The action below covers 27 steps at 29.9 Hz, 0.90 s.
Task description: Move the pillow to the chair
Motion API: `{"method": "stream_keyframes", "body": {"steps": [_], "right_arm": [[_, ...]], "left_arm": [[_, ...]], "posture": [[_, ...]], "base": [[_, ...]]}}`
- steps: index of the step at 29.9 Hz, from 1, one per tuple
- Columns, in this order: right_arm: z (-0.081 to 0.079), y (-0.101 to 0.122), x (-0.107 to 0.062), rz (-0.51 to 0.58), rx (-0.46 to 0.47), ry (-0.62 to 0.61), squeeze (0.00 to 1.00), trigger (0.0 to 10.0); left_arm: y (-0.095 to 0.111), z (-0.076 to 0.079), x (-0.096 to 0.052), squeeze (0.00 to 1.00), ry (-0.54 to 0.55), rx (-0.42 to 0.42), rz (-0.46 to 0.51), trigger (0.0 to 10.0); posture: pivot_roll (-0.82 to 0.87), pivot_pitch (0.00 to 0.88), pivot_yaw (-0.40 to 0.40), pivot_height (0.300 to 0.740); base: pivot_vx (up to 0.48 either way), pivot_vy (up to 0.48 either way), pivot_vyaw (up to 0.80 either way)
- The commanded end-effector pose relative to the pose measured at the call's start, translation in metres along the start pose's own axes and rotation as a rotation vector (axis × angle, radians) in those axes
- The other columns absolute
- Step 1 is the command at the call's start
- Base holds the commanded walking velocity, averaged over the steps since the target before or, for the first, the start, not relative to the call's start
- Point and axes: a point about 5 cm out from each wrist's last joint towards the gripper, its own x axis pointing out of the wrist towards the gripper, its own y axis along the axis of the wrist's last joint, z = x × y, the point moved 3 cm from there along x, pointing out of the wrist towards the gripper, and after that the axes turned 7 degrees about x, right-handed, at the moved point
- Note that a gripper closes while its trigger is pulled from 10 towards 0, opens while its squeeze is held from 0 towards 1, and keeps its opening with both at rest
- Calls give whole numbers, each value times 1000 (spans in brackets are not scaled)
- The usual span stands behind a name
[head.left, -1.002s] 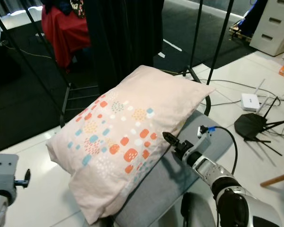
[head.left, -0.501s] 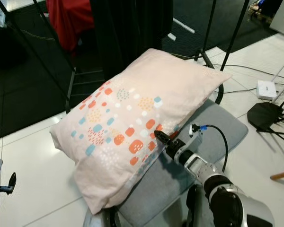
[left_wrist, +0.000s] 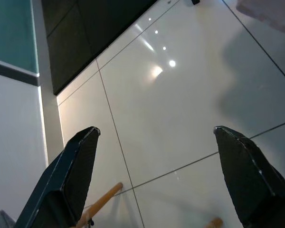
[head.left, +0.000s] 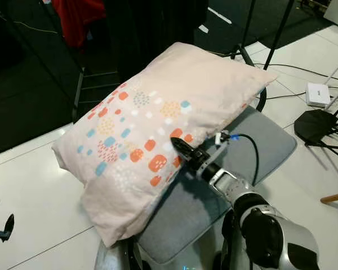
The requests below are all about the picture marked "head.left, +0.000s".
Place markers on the grey metal frame leg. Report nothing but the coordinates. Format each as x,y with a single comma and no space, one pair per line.
79,95

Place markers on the red cloth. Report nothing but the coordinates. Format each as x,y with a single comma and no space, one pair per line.
76,19

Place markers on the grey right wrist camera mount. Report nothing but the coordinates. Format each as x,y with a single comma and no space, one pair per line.
217,147

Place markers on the long white tape strip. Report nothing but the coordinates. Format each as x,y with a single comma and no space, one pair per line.
219,15

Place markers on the black metal stand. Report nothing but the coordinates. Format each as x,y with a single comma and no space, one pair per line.
279,34

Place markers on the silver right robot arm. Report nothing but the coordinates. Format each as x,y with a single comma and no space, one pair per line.
270,230

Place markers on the black router with antennas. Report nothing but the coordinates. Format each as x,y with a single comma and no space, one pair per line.
315,126

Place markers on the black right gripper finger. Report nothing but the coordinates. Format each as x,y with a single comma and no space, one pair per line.
182,149

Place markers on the brown wooden stick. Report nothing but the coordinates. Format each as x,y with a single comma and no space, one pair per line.
335,197

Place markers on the grey padded chair seat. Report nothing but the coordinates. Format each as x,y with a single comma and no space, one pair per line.
270,146

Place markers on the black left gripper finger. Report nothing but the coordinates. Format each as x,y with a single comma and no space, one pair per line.
5,230

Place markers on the black rubber floor mat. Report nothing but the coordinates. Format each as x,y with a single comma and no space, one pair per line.
28,84

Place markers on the white router with antennas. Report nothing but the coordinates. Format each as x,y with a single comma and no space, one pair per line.
318,94

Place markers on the short white tape piece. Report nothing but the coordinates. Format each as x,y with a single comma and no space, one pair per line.
203,28

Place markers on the pink patterned pillow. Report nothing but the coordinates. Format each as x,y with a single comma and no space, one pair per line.
158,90

